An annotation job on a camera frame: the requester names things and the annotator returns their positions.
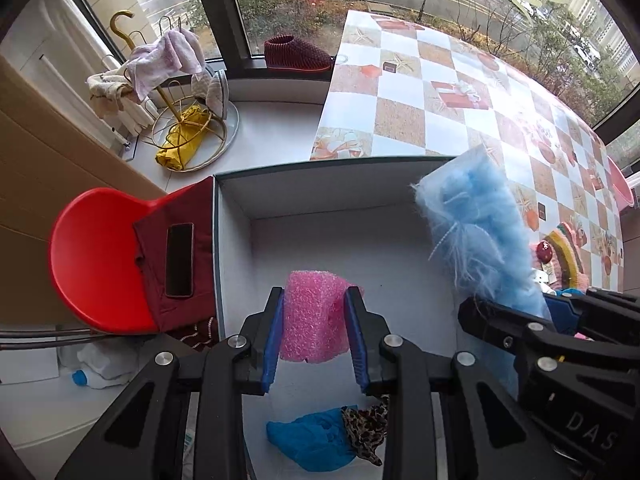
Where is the pink plastic basin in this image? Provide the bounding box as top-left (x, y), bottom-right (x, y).
top-left (608, 156), bottom-right (634, 214)

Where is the pink foam sponge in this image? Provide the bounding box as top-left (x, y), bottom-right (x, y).
top-left (280, 271), bottom-right (352, 364)

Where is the dark red knit slipper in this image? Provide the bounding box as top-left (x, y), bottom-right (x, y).
top-left (264, 35), bottom-right (334, 73)

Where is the dark red bag with phone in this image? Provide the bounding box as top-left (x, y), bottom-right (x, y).
top-left (134, 177), bottom-right (219, 351)

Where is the yellow folded umbrella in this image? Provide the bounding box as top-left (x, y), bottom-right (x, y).
top-left (155, 104), bottom-right (210, 171)

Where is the pink striped knit glove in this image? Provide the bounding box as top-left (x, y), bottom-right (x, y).
top-left (529, 222), bottom-right (590, 292)

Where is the light blue fluffy duster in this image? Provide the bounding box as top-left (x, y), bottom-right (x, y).
top-left (413, 145), bottom-right (551, 320)

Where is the white detergent bottle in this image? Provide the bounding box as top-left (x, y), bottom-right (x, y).
top-left (72, 338), bottom-right (138, 389)

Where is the pink hanging towel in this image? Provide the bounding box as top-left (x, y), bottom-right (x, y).
top-left (125, 28), bottom-right (205, 101)

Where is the beige hanging cloth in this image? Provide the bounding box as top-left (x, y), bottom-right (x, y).
top-left (86, 70), bottom-right (155, 136)

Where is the leopard print scrunchie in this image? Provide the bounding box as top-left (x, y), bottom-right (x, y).
top-left (341, 394), bottom-right (390, 467)

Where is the grey white cardboard box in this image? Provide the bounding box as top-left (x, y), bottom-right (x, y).
top-left (211, 155), bottom-right (501, 480)

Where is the blue mesh cloth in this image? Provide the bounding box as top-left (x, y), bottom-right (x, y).
top-left (266, 408), bottom-right (356, 472)
top-left (558, 288), bottom-right (585, 297)

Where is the checkered patterned tablecloth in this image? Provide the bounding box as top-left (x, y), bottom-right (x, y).
top-left (311, 11), bottom-right (624, 290)

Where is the red plastic chair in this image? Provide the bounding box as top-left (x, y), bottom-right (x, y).
top-left (49, 188), bottom-right (168, 335)

